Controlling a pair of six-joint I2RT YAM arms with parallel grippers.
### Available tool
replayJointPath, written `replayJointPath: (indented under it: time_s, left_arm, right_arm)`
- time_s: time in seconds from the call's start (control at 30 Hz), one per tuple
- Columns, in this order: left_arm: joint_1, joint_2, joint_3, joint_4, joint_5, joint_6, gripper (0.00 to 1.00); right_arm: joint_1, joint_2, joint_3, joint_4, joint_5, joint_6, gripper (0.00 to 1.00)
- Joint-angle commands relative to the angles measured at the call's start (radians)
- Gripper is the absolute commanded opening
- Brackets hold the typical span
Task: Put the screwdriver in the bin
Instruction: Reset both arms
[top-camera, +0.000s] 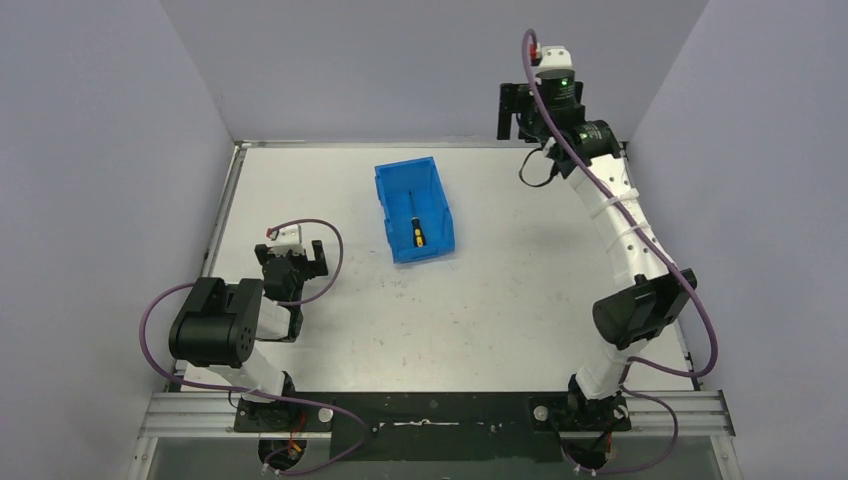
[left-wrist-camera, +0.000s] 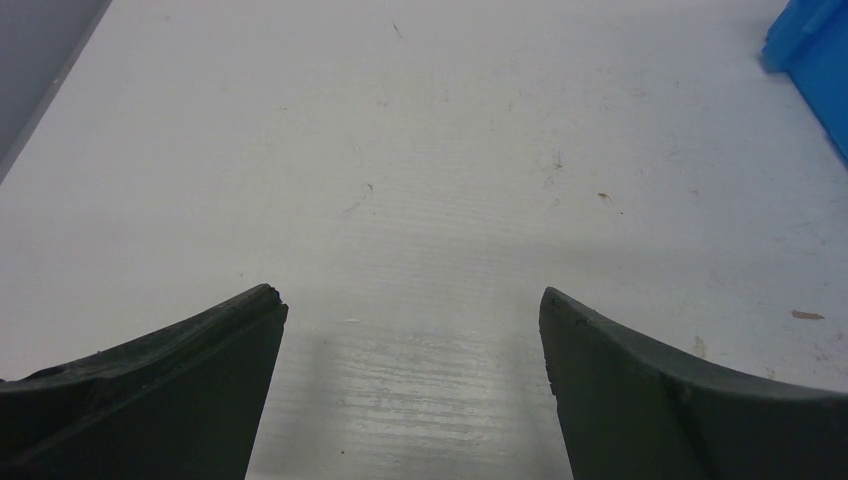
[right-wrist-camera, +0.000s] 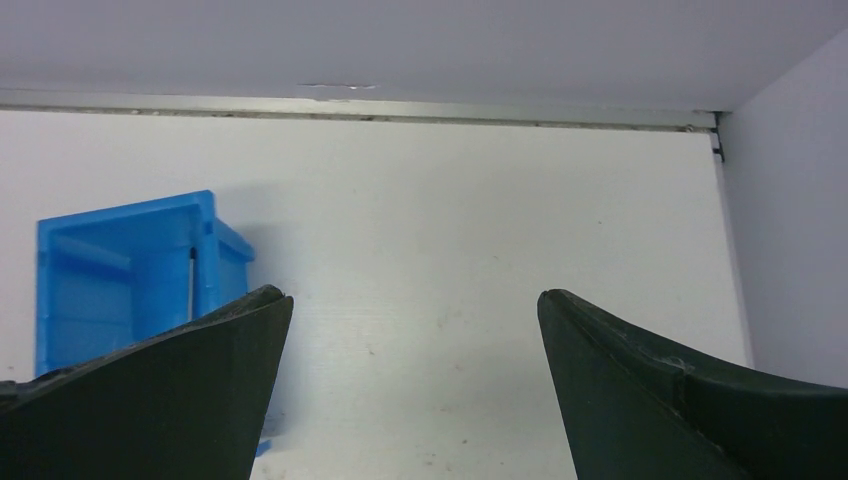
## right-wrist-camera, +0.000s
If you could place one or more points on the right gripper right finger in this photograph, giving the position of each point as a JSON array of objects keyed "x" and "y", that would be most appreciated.
[{"x": 637, "y": 405}]

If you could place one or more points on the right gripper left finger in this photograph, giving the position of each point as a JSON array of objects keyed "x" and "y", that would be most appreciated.
[{"x": 188, "y": 403}]

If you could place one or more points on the blue plastic bin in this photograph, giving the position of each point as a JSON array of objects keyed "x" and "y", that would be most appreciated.
[{"x": 111, "y": 278}]

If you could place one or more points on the aluminium table edge frame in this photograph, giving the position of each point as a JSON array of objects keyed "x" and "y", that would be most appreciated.
[{"x": 606, "y": 118}]

